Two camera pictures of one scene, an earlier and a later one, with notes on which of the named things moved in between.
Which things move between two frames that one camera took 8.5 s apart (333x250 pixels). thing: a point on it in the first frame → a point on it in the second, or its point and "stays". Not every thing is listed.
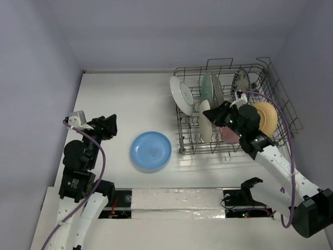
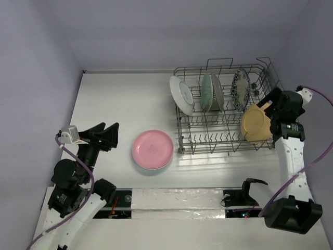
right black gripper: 221,117 → 276,104
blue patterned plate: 241,81 stays
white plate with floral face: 181,95 stays
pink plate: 230,136 → 152,149
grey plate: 218,89 stays
